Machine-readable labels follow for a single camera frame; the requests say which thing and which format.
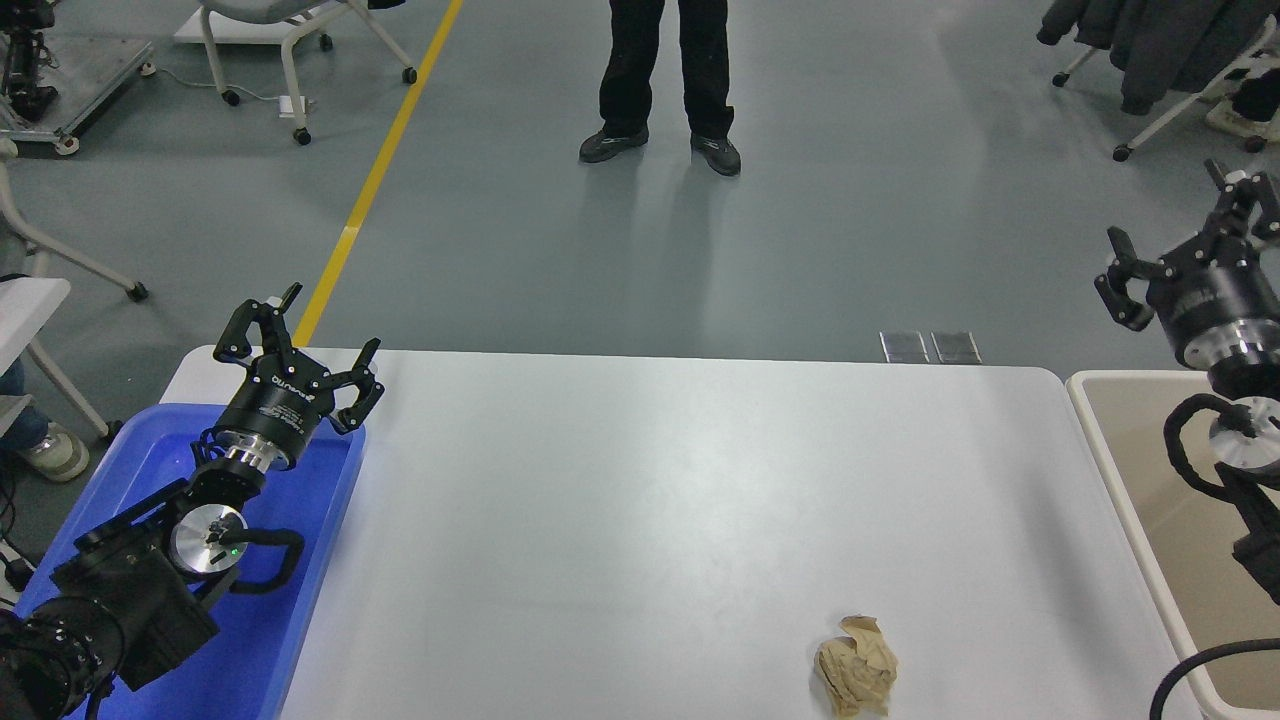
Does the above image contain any blue plastic tray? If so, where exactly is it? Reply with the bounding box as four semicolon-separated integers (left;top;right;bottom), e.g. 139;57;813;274
15;403;367;720

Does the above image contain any black jacket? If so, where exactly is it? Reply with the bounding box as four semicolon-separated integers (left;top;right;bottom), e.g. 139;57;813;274
1037;0;1116;49

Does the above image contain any white side table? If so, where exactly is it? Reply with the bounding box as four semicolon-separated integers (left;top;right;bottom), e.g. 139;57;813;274
0;277;113;441

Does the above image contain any grey wheeled platform cart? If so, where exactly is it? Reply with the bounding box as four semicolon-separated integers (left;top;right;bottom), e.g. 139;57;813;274
0;38;159;156

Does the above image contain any grey jacket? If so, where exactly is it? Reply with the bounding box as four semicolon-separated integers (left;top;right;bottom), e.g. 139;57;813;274
1105;0;1280;117

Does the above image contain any black machine on cart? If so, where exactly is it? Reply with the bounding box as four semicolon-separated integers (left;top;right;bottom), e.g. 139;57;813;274
0;0;59;123

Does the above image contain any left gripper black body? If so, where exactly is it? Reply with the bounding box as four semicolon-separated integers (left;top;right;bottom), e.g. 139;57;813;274
222;350;339;463

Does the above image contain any seated person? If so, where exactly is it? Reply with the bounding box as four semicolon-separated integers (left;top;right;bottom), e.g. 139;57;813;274
0;358;91;484

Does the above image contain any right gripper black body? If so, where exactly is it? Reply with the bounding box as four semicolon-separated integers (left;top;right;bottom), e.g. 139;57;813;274
1148;235;1280;346

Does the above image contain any large pale bin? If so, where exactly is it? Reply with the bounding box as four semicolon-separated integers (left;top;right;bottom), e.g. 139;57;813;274
1065;370;1280;720

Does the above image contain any white wheeled chair frame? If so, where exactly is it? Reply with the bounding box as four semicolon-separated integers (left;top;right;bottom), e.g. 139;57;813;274
0;138;149;303

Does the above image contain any pale sneaker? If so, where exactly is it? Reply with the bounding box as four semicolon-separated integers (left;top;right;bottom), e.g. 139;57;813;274
1205;100;1263;143

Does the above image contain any crumpled tan paper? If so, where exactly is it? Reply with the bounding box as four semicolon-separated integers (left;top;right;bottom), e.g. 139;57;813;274
813;616;898;719

